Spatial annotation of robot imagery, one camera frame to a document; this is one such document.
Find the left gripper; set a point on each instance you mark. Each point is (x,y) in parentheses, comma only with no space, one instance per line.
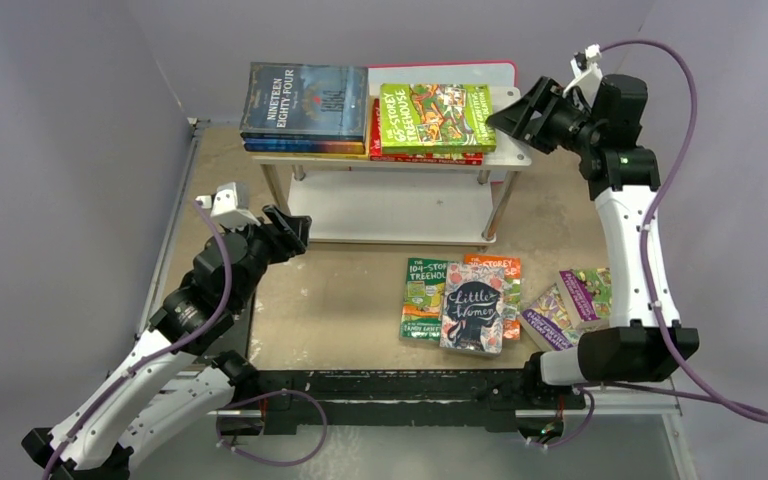
(288,236)

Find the white two-tier metal shelf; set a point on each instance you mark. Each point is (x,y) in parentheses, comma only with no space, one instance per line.
(368,202)

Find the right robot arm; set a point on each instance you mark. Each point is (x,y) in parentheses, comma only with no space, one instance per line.
(644,340)

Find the yellow book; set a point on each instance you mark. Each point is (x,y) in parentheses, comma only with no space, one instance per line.
(338,156)

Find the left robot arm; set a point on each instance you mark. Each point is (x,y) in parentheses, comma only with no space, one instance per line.
(124,421)

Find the red 13-Storey Treehouse book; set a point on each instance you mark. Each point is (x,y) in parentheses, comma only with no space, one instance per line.
(375,152)

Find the orange Treehouse book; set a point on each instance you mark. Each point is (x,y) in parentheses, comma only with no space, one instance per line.
(511,290)

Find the green 65-Storey Treehouse book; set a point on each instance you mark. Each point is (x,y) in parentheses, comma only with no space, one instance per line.
(435,119)

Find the purple Treehouse book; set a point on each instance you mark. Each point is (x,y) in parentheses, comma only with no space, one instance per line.
(547,323)

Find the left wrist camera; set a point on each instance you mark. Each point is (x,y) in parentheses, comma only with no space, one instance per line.
(229,207)

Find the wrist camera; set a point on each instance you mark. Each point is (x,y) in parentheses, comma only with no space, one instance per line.
(586,70)
(229,207)

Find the black aluminium base frame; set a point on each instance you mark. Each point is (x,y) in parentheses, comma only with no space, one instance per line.
(497,400)

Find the Little Women book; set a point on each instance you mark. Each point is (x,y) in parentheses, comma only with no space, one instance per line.
(472,309)

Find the black Moon Sixpence book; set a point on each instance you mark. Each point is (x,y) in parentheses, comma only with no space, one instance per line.
(238,337)

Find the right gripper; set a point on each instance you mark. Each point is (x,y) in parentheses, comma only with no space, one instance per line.
(544,115)

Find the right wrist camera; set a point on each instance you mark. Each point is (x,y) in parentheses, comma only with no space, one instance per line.
(586,70)

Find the Nineteen Eighty-Four blue book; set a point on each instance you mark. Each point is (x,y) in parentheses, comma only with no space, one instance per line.
(306,102)

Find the Jane Eyre book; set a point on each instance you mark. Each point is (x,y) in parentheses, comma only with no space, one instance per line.
(301,146)

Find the dark green Treehouse book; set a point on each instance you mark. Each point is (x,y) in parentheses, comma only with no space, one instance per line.
(422,300)

